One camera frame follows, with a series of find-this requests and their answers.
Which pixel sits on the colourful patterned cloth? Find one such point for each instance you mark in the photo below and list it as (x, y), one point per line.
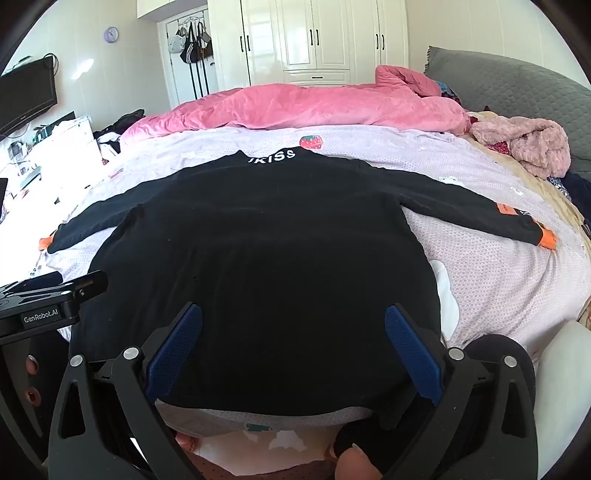
(448, 92)

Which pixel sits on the navy cloth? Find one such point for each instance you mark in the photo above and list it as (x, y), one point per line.
(575, 187)

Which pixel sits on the grey quilted headboard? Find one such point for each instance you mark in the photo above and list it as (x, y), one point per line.
(517, 87)

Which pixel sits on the white wardrobe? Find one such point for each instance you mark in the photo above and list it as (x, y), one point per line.
(304, 37)

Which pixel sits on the white door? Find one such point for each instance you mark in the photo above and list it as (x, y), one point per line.
(168, 78)

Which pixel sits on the person's right hand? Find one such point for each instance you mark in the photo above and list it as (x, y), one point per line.
(358, 466)

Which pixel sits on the pink quilt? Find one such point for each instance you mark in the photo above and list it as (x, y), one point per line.
(300, 108)

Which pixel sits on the purple wall clock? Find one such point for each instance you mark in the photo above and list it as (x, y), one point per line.
(111, 34)

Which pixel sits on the black long-sleeve shirt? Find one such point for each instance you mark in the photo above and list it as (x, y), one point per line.
(268, 258)

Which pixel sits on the beige quilted mat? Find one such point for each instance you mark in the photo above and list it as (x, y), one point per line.
(549, 203)

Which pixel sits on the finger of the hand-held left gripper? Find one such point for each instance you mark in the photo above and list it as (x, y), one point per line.
(87, 284)
(39, 279)

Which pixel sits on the white hanging bag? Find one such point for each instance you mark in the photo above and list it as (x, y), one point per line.
(175, 44)

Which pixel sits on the printed lilac bed sheet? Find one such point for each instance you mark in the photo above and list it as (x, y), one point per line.
(475, 277)

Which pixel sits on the white desk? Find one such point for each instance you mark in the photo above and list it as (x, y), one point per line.
(55, 152)

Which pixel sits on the dark clothes pile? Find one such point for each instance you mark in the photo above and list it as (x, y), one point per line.
(120, 127)

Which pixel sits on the pink fluffy garment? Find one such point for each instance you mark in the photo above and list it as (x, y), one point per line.
(526, 143)

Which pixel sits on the dark hanging bag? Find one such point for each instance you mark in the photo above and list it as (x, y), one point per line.
(205, 44)

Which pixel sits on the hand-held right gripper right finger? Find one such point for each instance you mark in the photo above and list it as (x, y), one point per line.
(411, 350)

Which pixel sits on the black striped hanging bag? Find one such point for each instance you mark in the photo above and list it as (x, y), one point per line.
(189, 48)

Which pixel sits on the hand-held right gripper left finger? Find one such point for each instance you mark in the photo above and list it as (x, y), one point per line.
(178, 350)

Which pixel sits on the black television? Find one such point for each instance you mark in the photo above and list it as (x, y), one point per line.
(25, 99)

